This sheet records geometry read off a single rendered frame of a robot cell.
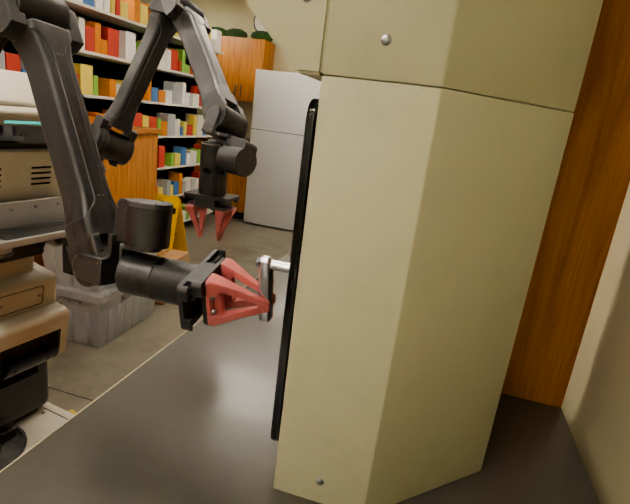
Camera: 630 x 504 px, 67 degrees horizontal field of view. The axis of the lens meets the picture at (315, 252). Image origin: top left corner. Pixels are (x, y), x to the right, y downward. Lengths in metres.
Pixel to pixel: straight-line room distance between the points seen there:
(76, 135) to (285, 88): 4.98
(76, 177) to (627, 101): 0.79
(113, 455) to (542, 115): 0.63
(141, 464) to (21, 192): 0.83
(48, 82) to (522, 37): 0.59
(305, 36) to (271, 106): 5.22
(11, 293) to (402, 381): 1.06
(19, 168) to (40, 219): 0.13
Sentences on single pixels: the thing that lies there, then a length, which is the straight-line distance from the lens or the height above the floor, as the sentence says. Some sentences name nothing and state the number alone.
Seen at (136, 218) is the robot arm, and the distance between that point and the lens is 0.63.
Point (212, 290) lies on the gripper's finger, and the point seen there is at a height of 1.16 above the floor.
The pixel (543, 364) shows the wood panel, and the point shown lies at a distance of 0.93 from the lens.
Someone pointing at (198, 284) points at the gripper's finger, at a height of 1.17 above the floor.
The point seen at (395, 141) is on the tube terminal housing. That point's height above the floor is 1.36.
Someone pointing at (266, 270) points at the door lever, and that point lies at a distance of 0.56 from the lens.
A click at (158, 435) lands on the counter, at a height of 0.94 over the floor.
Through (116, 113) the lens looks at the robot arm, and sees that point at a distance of 1.34.
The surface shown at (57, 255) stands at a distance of 2.87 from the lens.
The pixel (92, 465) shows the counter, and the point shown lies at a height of 0.94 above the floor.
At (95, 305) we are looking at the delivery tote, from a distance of 2.80.
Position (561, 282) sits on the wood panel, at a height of 1.16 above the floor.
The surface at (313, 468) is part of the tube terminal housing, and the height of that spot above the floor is 0.98.
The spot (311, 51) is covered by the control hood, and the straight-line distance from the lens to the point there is 0.48.
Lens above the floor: 1.37
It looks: 16 degrees down
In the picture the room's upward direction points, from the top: 7 degrees clockwise
